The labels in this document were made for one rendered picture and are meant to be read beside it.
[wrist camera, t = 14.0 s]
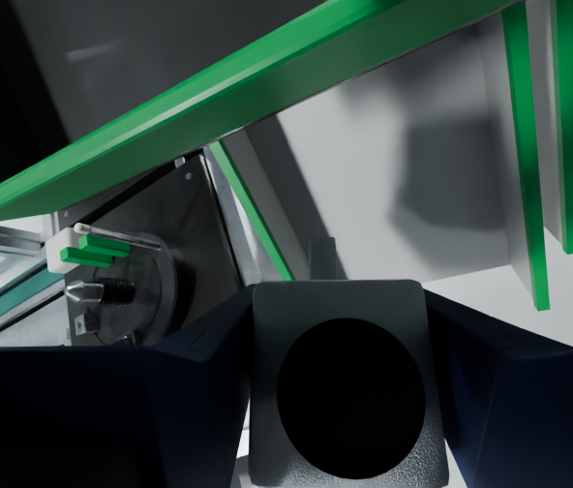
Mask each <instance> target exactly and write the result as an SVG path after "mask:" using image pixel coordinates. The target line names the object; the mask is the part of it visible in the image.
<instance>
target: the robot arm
mask: <svg viewBox="0 0 573 488"><path fill-rule="evenodd" d="M255 287H256V284H249V285H248V286H246V287H245V288H243V289H242V290H240V291H239V292H237V293H236V294H234V295H233V296H231V297H230V298H228V299H227V300H225V301H224V302H222V303H221V304H219V305H218V306H216V307H215V308H213V309H212V310H210V311H208V312H207V313H205V314H204V315H202V316H201V317H199V318H198V319H196V320H194V321H193V322H191V323H189V324H188V325H186V326H185V327H183V328H181V329H180V330H178V331H176V332H175V333H173V334H171V335H169V336H167V337H166V338H164V339H163V340H161V341H159V342H157V343H155V344H154V345H152V346H148V345H129V346H43V347H0V488H230V483H231V480H232V475H233V471H234V466H235V462H236V457H237V453H238V448H239V444H240V440H241V436H242V431H243V427H244V422H245V418H246V413H247V409H248V405H249V401H250V383H251V349H252V315H253V291H254V289H255ZM423 290H424V295H425V302H426V309H427V316H428V323H429V329H430V336H431V343H432V350H433V357H434V363H435V371H436V378H437V391H438V398H439V404H440V411H441V418H442V425H443V432H444V438H445V440H446V442H447V444H448V446H449V449H450V451H451V453H452V455H453V457H454V460H455V462H456V464H457V466H458V469H459V471H460V473H461V475H462V477H463V480H464V482H465V484H466V486H467V488H573V347H572V346H569V345H566V344H564V343H562V342H559V341H556V340H553V339H551V338H548V337H545V336H542V335H539V334H536V333H534V332H531V331H528V330H526V329H523V328H521V327H518V326H516V325H513V324H511V323H508V322H506V321H503V320H499V319H497V318H494V317H490V316H489V315H487V314H485V313H482V312H480V311H477V310H475V309H472V308H470V307H468V306H466V305H464V304H461V303H459V302H456V301H454V300H451V299H449V298H447V297H444V296H442V295H439V294H437V293H434V292H432V291H429V290H426V289H423Z"/></svg>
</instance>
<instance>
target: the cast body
mask: <svg viewBox="0 0 573 488"><path fill-rule="evenodd" d="M309 274H310V280H292V281H263V282H260V283H258V284H256V287H255V289H254V291H253V315H252V349H251V383H250V416H249V450H248V474H249V478H250V480H251V483H252V484H254V485H255V486H257V487H259V488H442V487H445V486H448V484H449V477H450V473H449V467H448V460H447V453H446V445H445V438H444V432H443V425H442V418H441V411H440V404H439V398H438V391H437V378H436V371H435V363H434V357H433V350H432V343H431V336H430V329H429V323H428V316H427V309H426V302H425V295H424V290H423V287H422V285H421V283H420V282H417V281H414V280H411V279H376V280H338V273H337V256H336V239H335V237H312V238H311V239H310V248H309Z"/></svg>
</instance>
